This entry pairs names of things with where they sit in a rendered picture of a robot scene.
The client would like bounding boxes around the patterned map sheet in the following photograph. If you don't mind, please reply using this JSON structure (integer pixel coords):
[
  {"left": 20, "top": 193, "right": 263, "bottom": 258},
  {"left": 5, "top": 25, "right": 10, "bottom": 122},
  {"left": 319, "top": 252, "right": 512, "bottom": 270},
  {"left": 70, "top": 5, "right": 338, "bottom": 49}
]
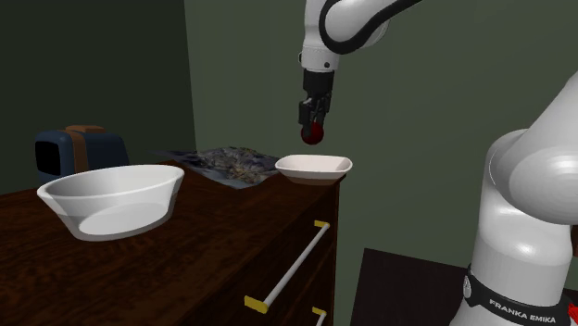
[{"left": 152, "top": 145, "right": 282, "bottom": 190}]

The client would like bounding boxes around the dark robot stand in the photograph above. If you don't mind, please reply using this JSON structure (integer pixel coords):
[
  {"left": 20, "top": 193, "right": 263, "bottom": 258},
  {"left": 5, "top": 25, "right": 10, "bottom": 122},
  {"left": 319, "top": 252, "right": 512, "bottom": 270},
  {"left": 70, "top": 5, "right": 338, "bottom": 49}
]
[{"left": 349, "top": 246, "right": 578, "bottom": 326}]

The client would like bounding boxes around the blue toaster with brown band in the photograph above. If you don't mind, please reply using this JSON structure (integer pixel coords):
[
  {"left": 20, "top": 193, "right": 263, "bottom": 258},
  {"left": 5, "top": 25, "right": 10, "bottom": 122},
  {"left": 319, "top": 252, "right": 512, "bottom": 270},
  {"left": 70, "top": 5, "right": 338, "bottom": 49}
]
[{"left": 33, "top": 124, "right": 132, "bottom": 186}]

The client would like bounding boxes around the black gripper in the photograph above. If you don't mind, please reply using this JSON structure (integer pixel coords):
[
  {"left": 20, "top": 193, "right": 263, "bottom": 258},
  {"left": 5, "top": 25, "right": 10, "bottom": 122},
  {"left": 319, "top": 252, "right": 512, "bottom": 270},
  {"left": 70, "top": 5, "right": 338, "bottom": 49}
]
[{"left": 297, "top": 68, "right": 336, "bottom": 129}]

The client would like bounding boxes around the small white bowl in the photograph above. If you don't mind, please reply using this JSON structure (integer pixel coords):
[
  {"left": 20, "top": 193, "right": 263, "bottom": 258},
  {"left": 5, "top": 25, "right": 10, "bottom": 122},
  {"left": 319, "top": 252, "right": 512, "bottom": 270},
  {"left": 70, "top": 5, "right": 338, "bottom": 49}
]
[{"left": 274, "top": 154, "right": 354, "bottom": 187}]

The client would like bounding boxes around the large white bowl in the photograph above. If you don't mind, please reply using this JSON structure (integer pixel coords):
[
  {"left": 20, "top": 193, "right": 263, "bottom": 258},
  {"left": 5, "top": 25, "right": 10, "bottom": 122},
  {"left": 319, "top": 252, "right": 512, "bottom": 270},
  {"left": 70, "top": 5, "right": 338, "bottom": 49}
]
[{"left": 36, "top": 164, "right": 186, "bottom": 243}]

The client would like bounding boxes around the small red ball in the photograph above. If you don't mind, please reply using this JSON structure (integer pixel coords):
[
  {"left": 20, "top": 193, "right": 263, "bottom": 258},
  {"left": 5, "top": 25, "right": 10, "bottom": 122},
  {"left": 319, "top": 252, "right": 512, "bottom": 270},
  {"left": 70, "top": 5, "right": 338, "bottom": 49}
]
[{"left": 300, "top": 121, "right": 326, "bottom": 146}]

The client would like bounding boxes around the dark wooden chest of drawers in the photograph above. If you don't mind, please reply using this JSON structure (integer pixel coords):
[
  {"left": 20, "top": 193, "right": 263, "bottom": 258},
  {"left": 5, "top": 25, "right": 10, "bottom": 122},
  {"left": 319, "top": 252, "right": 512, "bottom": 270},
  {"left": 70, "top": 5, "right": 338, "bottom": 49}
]
[{"left": 0, "top": 159, "right": 347, "bottom": 326}]

